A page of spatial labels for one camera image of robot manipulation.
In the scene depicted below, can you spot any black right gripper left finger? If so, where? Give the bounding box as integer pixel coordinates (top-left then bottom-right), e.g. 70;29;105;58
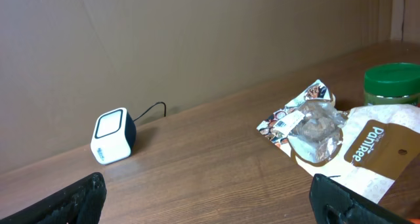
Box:
1;172;107;224

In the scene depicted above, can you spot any dried mushroom snack bag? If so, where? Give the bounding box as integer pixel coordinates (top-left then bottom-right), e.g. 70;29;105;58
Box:
257;80;419;203

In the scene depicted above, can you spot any black scanner cable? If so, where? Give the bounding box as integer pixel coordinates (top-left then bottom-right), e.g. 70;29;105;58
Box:
133;101;167;122

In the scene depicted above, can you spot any green lid jar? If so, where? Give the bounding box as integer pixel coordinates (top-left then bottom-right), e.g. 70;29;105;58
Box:
364;62;419;107

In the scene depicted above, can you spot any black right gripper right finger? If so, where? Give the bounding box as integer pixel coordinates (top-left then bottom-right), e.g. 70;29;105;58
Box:
309;173;411;224

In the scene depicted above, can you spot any white barcode scanner box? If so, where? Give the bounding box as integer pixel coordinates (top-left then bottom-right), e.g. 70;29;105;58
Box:
90;107;137;165

